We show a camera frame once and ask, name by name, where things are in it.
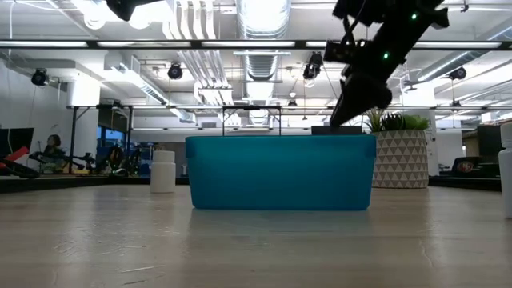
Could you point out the white pill bottle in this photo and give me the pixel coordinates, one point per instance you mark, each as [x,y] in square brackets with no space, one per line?
[162,176]
[507,172]

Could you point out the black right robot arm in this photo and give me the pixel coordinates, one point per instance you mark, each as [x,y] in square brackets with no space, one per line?
[400,28]

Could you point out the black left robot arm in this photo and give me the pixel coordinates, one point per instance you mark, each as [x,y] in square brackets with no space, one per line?
[124,8]

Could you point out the teal plastic basket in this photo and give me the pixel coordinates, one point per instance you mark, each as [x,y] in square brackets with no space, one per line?
[280,172]

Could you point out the black ceiling spotlight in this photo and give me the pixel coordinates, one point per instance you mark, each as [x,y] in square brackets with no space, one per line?
[40,77]
[313,66]
[457,73]
[174,71]

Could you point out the succulent in patterned white pot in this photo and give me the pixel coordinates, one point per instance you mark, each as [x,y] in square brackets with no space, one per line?
[400,160]

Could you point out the black bag with logo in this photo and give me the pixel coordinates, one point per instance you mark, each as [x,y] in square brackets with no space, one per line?
[466,166]

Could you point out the dark cabinet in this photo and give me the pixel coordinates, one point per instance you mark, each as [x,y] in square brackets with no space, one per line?
[490,140]

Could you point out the black overhead beam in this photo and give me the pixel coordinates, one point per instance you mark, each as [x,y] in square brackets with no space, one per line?
[196,44]

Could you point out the person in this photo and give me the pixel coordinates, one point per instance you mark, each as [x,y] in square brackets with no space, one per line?
[52,151]

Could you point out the black monitor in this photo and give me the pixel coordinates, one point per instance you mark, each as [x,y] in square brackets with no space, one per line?
[16,140]

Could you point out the red padded bar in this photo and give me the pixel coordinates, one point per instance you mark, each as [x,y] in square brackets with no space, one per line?
[18,154]

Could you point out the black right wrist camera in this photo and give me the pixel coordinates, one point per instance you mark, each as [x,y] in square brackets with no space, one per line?
[338,51]

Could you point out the small black metal frame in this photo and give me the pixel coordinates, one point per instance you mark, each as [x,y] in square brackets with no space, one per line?
[252,107]

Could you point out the silver round air duct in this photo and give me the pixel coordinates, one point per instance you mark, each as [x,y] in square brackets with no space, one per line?
[262,24]

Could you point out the black background rig frame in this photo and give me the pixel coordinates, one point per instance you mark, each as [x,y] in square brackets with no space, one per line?
[73,140]

